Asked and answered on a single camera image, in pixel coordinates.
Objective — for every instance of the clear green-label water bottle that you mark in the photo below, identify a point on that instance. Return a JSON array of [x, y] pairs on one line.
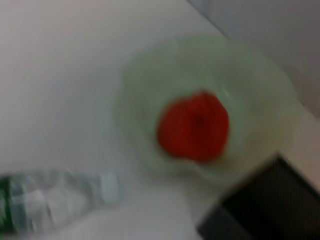
[[50, 197]]

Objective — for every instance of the black mesh pen holder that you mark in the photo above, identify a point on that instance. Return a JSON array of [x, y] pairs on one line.
[[270, 207]]

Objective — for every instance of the green glass fruit bowl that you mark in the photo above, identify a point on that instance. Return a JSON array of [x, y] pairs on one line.
[[250, 75]]

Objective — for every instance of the red-orange fruit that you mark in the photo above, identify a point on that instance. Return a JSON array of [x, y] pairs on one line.
[[192, 127]]

